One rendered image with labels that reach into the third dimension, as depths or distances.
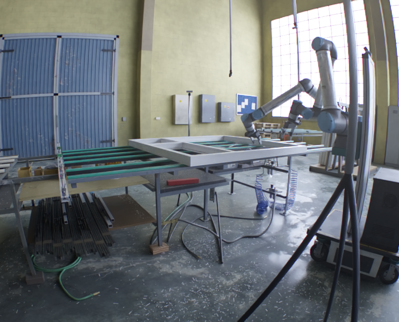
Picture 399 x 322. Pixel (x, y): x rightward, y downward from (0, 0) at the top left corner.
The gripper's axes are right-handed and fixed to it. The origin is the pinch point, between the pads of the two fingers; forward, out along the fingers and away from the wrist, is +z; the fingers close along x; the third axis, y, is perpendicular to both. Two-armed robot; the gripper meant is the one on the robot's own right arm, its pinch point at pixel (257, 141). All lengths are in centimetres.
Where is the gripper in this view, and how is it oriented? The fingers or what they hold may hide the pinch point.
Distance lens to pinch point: 255.3
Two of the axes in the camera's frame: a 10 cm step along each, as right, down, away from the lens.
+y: 6.5, -6.8, 3.4
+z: 4.9, 7.2, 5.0
